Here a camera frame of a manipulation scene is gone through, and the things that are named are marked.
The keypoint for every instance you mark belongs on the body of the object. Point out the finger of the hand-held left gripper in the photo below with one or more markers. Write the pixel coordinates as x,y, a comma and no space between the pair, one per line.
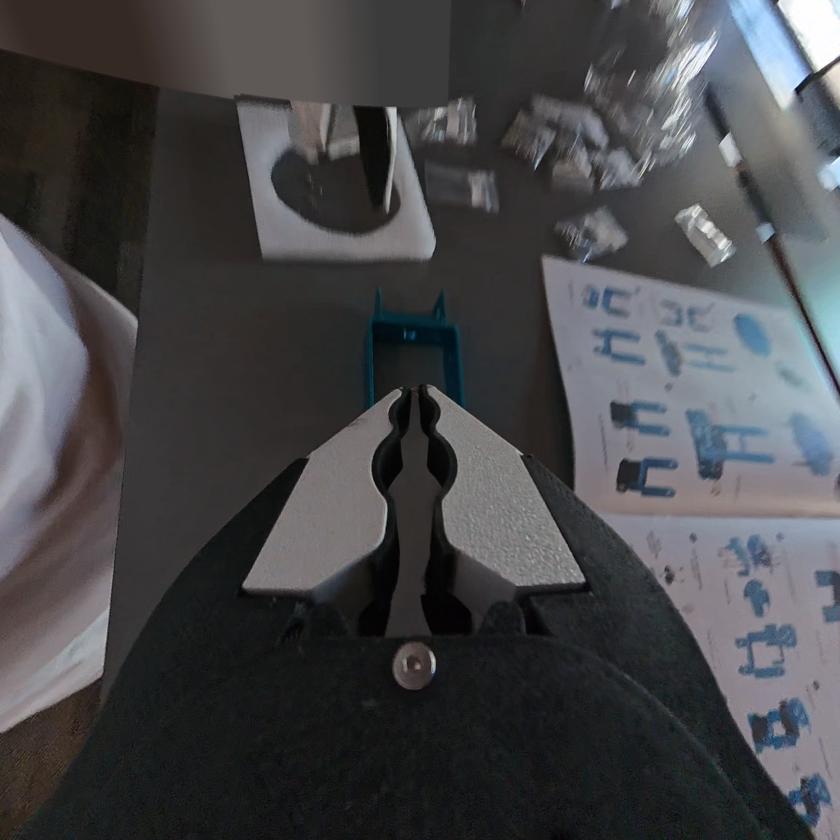
315,131
377,164

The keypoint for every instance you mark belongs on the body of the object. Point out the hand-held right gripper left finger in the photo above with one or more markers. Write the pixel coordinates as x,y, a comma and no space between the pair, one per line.
315,525

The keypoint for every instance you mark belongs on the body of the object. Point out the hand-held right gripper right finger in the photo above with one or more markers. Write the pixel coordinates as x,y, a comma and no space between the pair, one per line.
505,525

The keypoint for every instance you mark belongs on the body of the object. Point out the blue metal U bracket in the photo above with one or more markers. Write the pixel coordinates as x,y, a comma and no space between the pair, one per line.
456,367
438,308

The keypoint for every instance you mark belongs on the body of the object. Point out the dark grey desk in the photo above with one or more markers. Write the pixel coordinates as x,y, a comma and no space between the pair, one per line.
262,361

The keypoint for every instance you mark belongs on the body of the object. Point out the white foam block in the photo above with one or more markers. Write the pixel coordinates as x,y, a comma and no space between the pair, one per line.
407,236

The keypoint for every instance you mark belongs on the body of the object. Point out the printed instruction manual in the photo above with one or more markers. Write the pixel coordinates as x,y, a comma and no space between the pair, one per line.
590,407

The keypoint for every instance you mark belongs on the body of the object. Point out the pile of clear parts bags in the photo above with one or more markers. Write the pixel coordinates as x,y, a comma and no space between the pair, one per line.
564,131

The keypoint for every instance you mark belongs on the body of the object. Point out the person's white shirt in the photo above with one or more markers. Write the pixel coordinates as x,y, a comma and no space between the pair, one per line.
39,394

